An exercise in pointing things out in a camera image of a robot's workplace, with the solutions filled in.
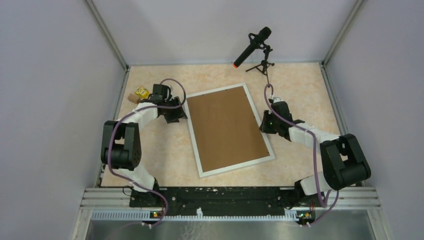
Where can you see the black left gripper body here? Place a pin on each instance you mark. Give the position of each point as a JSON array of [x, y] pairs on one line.
[[172, 114]]

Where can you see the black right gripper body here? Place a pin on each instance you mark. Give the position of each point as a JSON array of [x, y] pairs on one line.
[[270, 124]]

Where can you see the white picture frame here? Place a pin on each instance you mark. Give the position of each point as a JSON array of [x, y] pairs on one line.
[[193, 139]]

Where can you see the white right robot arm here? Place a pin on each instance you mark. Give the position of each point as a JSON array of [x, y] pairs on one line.
[[338, 161]]

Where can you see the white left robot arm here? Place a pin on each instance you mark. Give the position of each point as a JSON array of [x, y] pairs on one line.
[[121, 148]]

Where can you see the yellow toy cube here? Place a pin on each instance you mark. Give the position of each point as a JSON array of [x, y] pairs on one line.
[[142, 92]]

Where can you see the small brown cardboard block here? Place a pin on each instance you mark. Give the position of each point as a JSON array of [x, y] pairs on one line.
[[134, 98]]

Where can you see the black mini tripod stand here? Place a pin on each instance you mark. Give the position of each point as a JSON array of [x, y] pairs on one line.
[[264, 64]]

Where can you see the black shotgun microphone orange tip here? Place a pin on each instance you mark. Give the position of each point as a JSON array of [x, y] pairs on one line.
[[256, 42]]

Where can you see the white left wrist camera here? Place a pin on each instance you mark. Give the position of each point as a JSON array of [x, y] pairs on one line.
[[169, 90]]

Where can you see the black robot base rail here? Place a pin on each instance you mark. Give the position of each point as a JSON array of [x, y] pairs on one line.
[[233, 201]]

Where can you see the white toothed cable channel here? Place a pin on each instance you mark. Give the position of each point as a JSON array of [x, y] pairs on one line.
[[147, 215]]

